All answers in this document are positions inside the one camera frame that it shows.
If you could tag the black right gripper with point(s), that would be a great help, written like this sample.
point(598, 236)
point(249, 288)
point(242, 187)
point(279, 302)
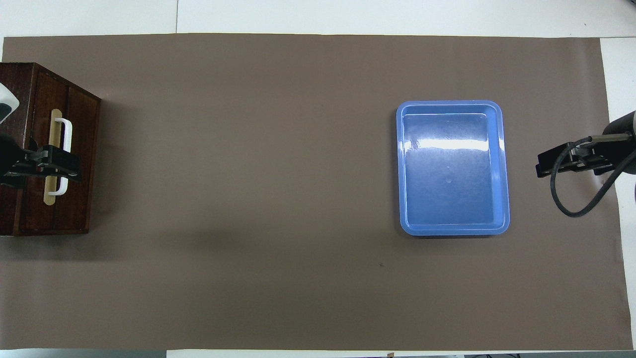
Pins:
point(623, 134)

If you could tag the wooden drawer with dark front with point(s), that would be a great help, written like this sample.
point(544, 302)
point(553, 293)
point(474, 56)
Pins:
point(42, 94)

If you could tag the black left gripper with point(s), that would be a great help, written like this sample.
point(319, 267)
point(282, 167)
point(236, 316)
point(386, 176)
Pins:
point(10, 159)

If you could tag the blue plastic tray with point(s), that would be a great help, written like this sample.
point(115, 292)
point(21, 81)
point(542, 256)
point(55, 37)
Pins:
point(452, 174)

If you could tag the brown table mat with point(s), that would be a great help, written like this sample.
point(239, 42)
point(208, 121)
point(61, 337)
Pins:
point(248, 199)

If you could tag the dark wooden cabinet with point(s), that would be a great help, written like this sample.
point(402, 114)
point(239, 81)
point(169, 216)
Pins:
point(82, 199)

